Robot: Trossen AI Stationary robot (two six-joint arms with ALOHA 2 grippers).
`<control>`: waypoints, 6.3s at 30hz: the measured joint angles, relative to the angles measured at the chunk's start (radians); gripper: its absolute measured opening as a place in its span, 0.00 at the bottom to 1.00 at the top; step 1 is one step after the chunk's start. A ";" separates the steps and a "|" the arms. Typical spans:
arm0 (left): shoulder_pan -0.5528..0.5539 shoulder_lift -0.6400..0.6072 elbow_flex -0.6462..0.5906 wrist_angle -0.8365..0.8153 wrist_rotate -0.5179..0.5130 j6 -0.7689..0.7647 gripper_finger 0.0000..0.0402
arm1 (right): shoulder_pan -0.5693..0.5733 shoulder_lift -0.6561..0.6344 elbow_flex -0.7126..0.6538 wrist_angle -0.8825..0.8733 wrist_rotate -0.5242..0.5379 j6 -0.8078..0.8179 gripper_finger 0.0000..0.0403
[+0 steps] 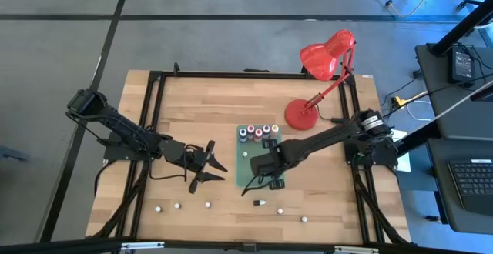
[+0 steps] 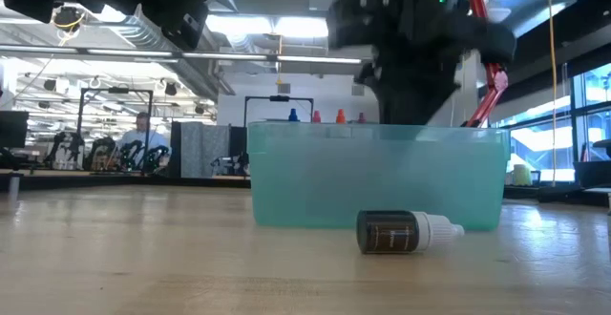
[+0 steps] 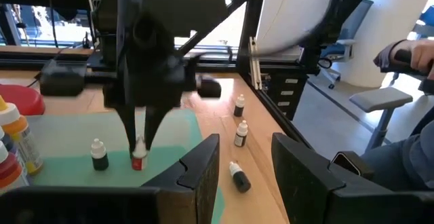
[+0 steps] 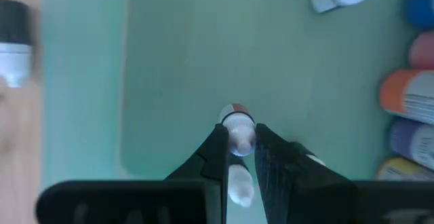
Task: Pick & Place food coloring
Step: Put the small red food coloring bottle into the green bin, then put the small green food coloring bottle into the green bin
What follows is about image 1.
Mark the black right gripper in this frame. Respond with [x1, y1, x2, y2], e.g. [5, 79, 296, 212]
[249, 138, 310, 191]

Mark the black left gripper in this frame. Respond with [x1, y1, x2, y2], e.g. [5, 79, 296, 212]
[159, 139, 229, 195]

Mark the teal translucent plastic bin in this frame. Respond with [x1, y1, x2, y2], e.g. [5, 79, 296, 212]
[235, 125, 288, 189]

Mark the red desk lamp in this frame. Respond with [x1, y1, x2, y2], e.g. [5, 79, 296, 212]
[283, 28, 357, 132]

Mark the white paper sheet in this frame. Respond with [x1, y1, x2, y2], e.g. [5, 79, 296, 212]
[391, 129, 412, 173]

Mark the black side table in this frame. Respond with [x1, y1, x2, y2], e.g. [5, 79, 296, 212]
[414, 42, 493, 142]

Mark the grey-blue floor object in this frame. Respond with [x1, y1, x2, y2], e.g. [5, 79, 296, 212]
[0, 145, 30, 163]

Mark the black laptop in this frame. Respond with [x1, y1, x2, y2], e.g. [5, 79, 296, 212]
[426, 137, 493, 235]

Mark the black power adapter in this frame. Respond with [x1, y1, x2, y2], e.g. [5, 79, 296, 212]
[448, 45, 475, 89]

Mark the black diagonal pole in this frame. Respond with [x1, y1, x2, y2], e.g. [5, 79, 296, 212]
[429, 3, 493, 58]

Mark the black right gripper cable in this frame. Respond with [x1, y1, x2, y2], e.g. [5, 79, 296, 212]
[240, 161, 278, 197]

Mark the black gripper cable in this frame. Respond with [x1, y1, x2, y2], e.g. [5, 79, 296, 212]
[240, 161, 278, 197]
[148, 145, 201, 182]

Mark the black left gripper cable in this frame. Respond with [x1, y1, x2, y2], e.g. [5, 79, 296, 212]
[148, 145, 201, 182]

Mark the black lamp cord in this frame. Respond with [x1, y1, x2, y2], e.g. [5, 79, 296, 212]
[317, 109, 363, 126]

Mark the silver frame bracket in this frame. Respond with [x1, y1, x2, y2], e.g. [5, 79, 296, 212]
[120, 240, 166, 251]
[334, 245, 381, 254]

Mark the white cable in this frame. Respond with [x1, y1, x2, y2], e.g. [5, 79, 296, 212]
[406, 99, 434, 122]

